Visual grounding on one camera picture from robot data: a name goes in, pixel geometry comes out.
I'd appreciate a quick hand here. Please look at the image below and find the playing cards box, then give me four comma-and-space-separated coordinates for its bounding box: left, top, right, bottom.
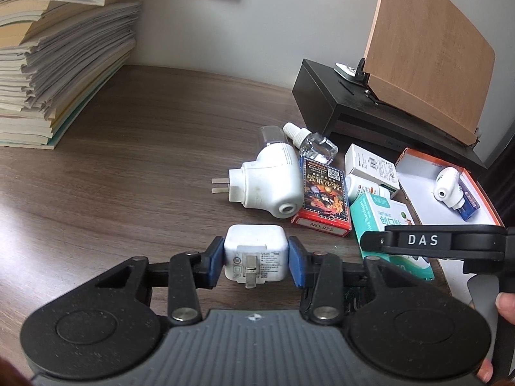
292, 157, 352, 237

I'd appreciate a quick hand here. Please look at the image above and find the wooden book stand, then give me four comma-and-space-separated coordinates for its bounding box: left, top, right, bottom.
364, 0, 495, 145

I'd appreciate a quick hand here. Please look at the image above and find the white USB charger cube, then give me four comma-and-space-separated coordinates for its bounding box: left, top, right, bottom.
223, 224, 289, 289

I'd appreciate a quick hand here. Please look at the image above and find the white mosquito repellent plug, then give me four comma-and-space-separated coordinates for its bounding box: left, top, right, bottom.
211, 125, 304, 219

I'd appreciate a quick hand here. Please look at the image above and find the right hand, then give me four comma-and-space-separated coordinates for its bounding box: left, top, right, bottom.
477, 293, 515, 383

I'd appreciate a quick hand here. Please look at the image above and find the small white plug device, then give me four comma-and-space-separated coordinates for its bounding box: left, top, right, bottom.
433, 167, 464, 210

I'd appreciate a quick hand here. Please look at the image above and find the white medicine box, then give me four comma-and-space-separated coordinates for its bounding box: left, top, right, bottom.
345, 144, 401, 195

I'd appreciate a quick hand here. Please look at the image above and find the teal adhesive bandage box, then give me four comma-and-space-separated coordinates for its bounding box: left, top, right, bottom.
350, 193, 435, 280

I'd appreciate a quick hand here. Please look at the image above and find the white medicine bottle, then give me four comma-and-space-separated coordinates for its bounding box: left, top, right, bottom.
345, 174, 391, 204

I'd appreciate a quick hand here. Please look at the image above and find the stack of books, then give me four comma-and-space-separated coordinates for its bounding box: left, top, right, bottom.
1, 0, 141, 149

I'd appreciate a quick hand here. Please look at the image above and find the orange white cardboard box lid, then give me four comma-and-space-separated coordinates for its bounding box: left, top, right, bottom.
395, 148, 504, 304

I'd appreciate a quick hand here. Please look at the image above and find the blue dental floss box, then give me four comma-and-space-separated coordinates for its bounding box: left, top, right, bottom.
457, 181, 480, 221

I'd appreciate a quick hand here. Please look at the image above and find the clear liquid refill bottle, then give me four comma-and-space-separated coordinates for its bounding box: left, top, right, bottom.
283, 122, 339, 165

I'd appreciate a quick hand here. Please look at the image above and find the black monitor riser stand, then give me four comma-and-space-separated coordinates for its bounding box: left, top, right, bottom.
292, 59, 486, 174

